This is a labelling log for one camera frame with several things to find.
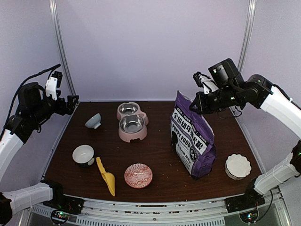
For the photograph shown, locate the front aluminium rail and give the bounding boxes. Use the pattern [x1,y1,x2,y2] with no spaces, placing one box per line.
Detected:
[28,196,283,226]

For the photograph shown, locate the yellow plastic scoop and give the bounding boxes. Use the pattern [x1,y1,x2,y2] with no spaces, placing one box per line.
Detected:
[96,157,116,197]

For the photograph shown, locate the left aluminium frame post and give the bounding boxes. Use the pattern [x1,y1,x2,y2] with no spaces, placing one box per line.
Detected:
[49,0,77,95]

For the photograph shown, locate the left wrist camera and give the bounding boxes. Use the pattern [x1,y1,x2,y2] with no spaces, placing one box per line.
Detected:
[45,71,63,101]

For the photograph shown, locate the pink double pet feeder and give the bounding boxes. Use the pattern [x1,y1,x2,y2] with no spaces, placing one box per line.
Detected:
[117,102,149,143]

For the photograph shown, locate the light blue ceramic bowl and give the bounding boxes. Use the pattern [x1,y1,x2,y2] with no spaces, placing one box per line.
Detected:
[85,113,102,129]

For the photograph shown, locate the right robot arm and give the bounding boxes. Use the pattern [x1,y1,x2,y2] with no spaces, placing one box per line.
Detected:
[190,58,301,208]

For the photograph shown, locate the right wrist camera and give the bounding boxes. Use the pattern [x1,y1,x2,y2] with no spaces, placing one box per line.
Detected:
[193,72,218,95]

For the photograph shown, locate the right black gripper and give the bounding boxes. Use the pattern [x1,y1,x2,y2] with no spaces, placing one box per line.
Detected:
[189,85,241,114]

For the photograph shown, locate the white scalloped ceramic bowl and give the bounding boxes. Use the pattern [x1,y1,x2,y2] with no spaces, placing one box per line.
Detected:
[225,154,252,180]

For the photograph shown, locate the red patterned ceramic dish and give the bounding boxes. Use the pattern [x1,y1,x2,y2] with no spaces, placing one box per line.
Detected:
[124,163,153,189]

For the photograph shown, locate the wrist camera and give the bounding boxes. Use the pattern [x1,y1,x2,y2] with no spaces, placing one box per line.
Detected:
[45,71,63,101]
[193,72,218,95]

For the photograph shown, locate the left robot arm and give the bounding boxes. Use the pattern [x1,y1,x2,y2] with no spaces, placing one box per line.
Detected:
[0,82,79,226]

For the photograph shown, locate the black white ceramic bowl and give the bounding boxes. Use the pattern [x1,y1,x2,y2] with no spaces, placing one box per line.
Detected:
[72,145,95,168]

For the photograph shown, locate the aluminium frame post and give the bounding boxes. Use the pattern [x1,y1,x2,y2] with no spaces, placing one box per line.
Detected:
[238,0,256,72]
[49,0,77,95]

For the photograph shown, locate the right aluminium frame post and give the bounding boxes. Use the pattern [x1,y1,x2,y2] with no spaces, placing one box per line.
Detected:
[238,0,256,72]

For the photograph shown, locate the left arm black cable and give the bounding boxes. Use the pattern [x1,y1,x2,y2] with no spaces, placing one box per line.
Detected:
[0,63,61,139]

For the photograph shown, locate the purple puppy food bag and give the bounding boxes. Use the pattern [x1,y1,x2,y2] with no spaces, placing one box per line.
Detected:
[170,91,216,180]

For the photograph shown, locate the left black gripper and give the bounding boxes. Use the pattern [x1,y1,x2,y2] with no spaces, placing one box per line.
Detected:
[31,89,78,124]

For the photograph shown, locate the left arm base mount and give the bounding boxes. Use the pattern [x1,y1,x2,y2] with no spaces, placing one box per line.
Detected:
[50,196,84,225]

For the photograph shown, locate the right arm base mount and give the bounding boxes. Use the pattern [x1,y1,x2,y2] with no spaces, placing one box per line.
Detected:
[225,194,273,225]

